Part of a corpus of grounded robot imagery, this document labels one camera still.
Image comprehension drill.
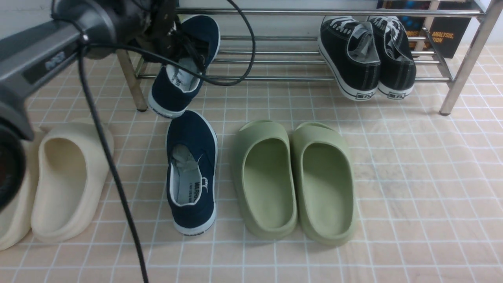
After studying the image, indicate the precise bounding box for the silver metal shoe rack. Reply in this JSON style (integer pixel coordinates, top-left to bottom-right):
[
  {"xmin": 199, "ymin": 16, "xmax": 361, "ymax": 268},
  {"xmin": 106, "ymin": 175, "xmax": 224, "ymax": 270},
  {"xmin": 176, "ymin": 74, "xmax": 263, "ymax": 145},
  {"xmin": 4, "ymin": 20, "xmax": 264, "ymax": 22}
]
[{"xmin": 116, "ymin": 0, "xmax": 502, "ymax": 116}]

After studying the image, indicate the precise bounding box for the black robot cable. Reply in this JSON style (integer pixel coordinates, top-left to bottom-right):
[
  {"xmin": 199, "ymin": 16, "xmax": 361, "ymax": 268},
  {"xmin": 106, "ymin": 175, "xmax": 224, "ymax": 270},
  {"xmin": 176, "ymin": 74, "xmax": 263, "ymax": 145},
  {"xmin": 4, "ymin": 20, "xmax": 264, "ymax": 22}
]
[{"xmin": 50, "ymin": 0, "xmax": 256, "ymax": 283}]

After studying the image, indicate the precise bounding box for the left black canvas sneaker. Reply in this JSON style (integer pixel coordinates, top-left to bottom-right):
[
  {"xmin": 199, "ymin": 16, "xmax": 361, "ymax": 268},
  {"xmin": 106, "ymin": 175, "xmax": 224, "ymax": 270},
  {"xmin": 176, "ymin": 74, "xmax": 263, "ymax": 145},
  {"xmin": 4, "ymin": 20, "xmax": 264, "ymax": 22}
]
[{"xmin": 318, "ymin": 16, "xmax": 381, "ymax": 101}]

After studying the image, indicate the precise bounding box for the cream foam slipper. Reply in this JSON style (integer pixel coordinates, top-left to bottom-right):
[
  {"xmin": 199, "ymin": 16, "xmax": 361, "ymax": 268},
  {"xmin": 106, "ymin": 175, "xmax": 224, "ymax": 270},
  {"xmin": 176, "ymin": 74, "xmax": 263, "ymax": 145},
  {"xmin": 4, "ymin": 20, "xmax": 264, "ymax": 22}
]
[
  {"xmin": 0, "ymin": 126, "xmax": 46, "ymax": 251},
  {"xmin": 31, "ymin": 118, "xmax": 109, "ymax": 243}
]

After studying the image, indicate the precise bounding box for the right green foam slipper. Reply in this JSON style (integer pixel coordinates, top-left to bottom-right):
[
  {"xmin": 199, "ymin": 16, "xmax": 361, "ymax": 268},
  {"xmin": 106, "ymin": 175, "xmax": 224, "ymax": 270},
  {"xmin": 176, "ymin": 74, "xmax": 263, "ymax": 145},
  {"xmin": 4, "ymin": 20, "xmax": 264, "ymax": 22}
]
[{"xmin": 291, "ymin": 122, "xmax": 357, "ymax": 246}]

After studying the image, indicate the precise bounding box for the left cream foam slipper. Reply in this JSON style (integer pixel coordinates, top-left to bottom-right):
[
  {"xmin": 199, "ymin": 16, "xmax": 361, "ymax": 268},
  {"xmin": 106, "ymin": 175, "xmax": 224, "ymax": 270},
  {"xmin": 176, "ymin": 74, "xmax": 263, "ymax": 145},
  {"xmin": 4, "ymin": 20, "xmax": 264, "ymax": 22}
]
[{"xmin": 0, "ymin": 126, "xmax": 46, "ymax": 251}]

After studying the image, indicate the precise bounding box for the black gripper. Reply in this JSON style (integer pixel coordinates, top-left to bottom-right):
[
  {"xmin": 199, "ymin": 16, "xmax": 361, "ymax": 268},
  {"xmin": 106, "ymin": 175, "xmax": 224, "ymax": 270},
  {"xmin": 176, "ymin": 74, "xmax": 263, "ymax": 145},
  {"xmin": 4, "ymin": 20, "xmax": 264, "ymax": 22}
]
[{"xmin": 134, "ymin": 0, "xmax": 183, "ymax": 61}]

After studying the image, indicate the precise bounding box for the green foam slipper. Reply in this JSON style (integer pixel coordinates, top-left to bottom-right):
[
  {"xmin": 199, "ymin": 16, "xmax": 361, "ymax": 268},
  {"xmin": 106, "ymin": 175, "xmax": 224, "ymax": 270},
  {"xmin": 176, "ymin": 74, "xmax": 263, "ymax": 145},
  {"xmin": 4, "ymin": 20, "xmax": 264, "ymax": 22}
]
[
  {"xmin": 230, "ymin": 120, "xmax": 297, "ymax": 240},
  {"xmin": 291, "ymin": 122, "xmax": 357, "ymax": 246}
]

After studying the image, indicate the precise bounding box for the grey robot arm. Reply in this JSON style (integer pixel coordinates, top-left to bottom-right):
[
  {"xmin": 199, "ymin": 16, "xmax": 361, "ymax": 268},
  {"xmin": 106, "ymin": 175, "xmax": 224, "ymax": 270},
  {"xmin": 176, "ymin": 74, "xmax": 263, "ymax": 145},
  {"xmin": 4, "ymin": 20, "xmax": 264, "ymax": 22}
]
[{"xmin": 0, "ymin": 0, "xmax": 178, "ymax": 209}]

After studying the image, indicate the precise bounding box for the left green foam slipper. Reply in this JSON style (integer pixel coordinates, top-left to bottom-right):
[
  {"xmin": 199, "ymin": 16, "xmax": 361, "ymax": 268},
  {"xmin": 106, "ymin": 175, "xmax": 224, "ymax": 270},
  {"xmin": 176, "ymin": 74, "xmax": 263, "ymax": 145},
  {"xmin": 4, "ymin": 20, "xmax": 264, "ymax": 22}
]
[{"xmin": 230, "ymin": 120, "xmax": 297, "ymax": 240}]

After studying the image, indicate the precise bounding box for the right black canvas sneaker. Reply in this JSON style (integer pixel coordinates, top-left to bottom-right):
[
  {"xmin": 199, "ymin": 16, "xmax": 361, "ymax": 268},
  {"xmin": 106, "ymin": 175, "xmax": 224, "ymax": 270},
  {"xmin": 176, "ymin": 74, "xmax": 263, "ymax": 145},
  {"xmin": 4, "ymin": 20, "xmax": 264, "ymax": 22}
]
[{"xmin": 367, "ymin": 16, "xmax": 417, "ymax": 100}]

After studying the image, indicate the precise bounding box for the right cream foam slipper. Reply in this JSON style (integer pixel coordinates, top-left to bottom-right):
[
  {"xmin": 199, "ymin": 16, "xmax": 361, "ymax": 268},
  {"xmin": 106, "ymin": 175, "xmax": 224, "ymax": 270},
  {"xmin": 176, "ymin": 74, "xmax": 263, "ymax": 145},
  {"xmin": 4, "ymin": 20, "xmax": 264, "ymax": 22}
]
[{"xmin": 31, "ymin": 118, "xmax": 109, "ymax": 243}]

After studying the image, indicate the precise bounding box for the black canvas sneaker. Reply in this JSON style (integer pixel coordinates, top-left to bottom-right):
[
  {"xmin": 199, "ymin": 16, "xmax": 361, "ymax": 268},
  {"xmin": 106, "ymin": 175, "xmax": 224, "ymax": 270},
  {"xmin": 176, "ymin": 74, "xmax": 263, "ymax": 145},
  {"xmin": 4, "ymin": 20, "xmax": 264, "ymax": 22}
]
[
  {"xmin": 367, "ymin": 16, "xmax": 417, "ymax": 100},
  {"xmin": 318, "ymin": 16, "xmax": 381, "ymax": 101}
]

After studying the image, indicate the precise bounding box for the navy slip-on shoe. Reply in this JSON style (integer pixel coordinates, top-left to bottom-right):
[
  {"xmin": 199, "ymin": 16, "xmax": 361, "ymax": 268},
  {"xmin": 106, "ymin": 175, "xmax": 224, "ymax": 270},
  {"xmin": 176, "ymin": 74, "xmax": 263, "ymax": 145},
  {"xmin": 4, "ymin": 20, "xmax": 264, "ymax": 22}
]
[
  {"xmin": 149, "ymin": 15, "xmax": 220, "ymax": 118},
  {"xmin": 166, "ymin": 110, "xmax": 218, "ymax": 236}
]

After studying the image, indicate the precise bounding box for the black book with orange text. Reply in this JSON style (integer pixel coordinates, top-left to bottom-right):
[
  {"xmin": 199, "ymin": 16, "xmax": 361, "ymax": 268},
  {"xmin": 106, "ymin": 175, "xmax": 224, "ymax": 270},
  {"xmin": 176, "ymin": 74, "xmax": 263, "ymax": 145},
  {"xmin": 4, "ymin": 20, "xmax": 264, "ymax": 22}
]
[{"xmin": 376, "ymin": 0, "xmax": 472, "ymax": 59}]

